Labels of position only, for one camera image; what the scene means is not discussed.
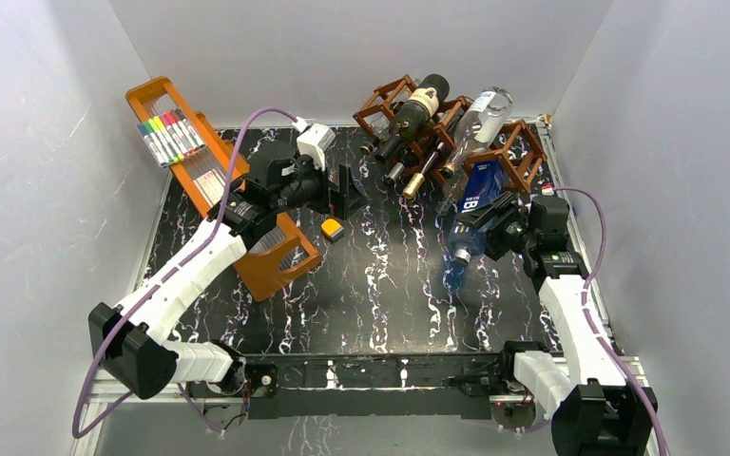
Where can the brown wooden wine rack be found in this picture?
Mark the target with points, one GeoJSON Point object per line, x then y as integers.
{"type": "Point", "coordinates": [515, 147]}

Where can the dark green wine bottle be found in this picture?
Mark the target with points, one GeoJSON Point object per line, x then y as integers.
{"type": "Point", "coordinates": [414, 114]}

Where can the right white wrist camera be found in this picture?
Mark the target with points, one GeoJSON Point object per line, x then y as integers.
{"type": "Point", "coordinates": [547, 190]}

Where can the black metal base frame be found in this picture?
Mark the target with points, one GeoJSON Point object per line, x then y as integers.
{"type": "Point", "coordinates": [467, 385]}

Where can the clear glass bottle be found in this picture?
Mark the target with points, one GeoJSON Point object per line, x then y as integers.
{"type": "Point", "coordinates": [474, 134]}

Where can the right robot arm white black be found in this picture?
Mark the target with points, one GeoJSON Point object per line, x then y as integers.
{"type": "Point", "coordinates": [594, 405]}

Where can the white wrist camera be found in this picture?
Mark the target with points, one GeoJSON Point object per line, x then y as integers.
{"type": "Point", "coordinates": [547, 190]}
{"type": "Point", "coordinates": [313, 143]}

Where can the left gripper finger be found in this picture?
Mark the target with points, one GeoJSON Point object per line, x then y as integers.
{"type": "Point", "coordinates": [342, 189]}
{"type": "Point", "coordinates": [343, 204]}

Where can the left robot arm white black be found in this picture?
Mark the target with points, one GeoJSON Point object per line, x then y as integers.
{"type": "Point", "coordinates": [131, 339]}

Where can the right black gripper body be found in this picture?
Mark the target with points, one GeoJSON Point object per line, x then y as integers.
{"type": "Point", "coordinates": [512, 226]}

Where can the clear packet with red label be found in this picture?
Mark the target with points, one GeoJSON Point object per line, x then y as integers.
{"type": "Point", "coordinates": [211, 186]}

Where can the gold capped wine bottle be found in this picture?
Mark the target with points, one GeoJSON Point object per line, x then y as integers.
{"type": "Point", "coordinates": [436, 152]}

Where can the orange wooden rack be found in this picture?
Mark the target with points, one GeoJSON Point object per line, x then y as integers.
{"type": "Point", "coordinates": [282, 256]}

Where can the blue square glass bottle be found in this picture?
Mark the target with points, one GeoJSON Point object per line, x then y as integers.
{"type": "Point", "coordinates": [485, 185]}

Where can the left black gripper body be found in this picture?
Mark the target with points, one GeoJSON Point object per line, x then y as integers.
{"type": "Point", "coordinates": [309, 188]}

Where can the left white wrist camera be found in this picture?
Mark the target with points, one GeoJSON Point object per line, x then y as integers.
{"type": "Point", "coordinates": [313, 143]}

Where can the yellow grey small block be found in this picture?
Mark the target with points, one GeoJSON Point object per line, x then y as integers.
{"type": "Point", "coordinates": [332, 229]}

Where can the pack of coloured markers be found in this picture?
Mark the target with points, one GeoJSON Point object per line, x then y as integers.
{"type": "Point", "coordinates": [171, 138]}

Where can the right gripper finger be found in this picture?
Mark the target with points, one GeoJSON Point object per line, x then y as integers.
{"type": "Point", "coordinates": [497, 243]}
{"type": "Point", "coordinates": [479, 217]}

